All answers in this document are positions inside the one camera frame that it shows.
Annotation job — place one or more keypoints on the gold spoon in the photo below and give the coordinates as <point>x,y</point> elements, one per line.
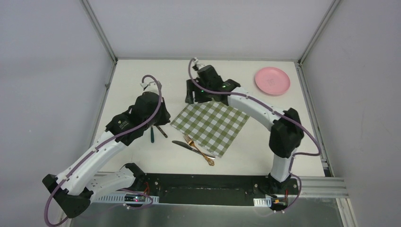
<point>162,131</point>

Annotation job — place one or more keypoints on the pink plate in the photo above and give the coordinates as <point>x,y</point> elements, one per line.
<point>272,81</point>

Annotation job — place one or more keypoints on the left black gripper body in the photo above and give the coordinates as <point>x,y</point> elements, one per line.
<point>161,117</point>

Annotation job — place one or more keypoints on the green checkered cloth napkin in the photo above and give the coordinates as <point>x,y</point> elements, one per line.
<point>212,125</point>

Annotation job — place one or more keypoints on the gold fork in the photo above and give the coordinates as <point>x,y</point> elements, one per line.
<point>191,143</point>

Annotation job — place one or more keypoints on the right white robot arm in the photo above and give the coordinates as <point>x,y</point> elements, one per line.
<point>284,126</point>

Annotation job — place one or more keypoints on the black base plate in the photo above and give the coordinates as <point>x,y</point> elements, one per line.
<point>224,190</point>

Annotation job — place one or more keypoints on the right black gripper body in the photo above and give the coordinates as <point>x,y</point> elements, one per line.
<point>200,95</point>

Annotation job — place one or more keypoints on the silver knife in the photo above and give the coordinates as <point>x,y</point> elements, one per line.
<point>185,145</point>

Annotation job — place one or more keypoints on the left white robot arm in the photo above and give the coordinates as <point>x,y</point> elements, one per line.
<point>76,188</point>

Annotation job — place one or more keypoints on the aluminium frame rail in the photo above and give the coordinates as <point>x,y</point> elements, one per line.
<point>323,187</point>

